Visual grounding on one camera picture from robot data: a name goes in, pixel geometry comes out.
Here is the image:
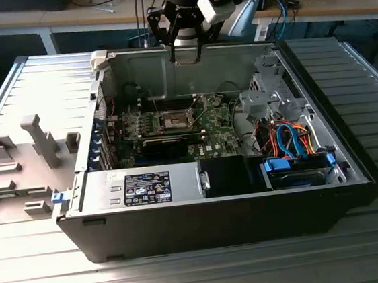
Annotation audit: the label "red twisted wire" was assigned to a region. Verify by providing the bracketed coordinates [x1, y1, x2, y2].
[98, 93, 123, 138]

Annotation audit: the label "black RAM slot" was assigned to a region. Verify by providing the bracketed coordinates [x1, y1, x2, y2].
[141, 94, 195, 108]
[141, 100, 196, 114]

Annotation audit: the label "white labelled tag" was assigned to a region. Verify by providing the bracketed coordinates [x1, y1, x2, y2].
[253, 23, 271, 43]

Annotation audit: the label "black graphics card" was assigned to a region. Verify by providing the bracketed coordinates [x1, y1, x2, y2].
[122, 128, 206, 163]

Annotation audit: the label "black open PC case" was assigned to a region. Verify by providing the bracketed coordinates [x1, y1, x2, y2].
[38, 22, 378, 268]

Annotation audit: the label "green motherboard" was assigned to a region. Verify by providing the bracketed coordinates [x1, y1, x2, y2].
[105, 88, 245, 171]

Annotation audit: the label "grey parts rack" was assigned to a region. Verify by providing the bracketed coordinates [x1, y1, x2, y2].
[0, 108, 90, 225]

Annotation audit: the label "hard disk in blue carrier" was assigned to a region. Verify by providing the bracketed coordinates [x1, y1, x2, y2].
[260, 151, 339, 192]

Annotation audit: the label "blue cable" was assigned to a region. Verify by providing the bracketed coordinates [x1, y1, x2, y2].
[274, 0, 293, 40]

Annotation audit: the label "grey metal drive cage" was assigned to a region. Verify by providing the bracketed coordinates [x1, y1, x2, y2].
[235, 50, 313, 125]

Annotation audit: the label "white camera on black bracket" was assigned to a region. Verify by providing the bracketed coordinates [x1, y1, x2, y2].
[196, 0, 243, 26]

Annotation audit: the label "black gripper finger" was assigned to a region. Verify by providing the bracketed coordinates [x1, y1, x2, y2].
[145, 3, 186, 66]
[191, 19, 211, 63]

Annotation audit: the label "orange power wires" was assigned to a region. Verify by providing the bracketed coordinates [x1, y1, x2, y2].
[266, 118, 320, 159]

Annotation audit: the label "grey power supply unit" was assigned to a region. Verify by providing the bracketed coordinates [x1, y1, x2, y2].
[77, 160, 205, 213]

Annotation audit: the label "blue flat data wire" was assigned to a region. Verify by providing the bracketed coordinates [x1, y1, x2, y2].
[274, 118, 309, 163]

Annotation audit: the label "CPU socket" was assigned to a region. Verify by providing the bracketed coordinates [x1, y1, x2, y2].
[156, 106, 198, 134]

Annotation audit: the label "beige case latch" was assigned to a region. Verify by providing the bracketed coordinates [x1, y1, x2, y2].
[88, 49, 112, 73]

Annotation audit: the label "blue case latch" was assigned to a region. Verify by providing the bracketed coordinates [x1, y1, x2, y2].
[50, 191, 69, 206]

